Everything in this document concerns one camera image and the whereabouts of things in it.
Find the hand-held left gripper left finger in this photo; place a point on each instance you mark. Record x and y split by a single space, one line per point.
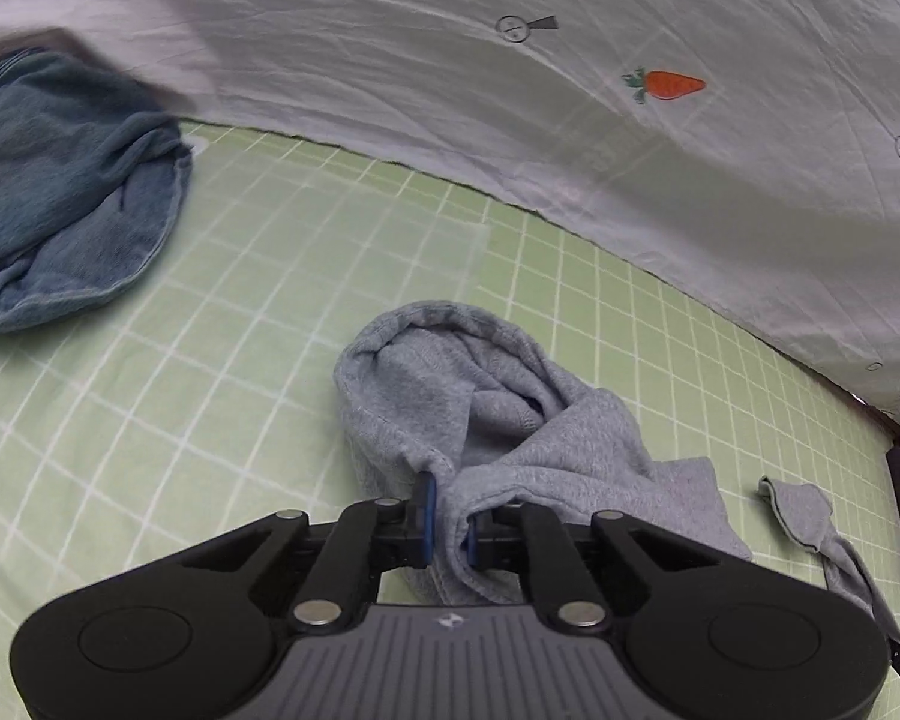
424 521

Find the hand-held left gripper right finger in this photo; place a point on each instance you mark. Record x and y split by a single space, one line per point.
474 541

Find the blue denim garment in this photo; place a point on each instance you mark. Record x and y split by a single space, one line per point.
60 187

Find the grey zip hoodie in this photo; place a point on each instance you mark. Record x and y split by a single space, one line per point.
570 450

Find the white carrot print sheet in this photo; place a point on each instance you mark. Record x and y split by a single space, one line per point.
420 52

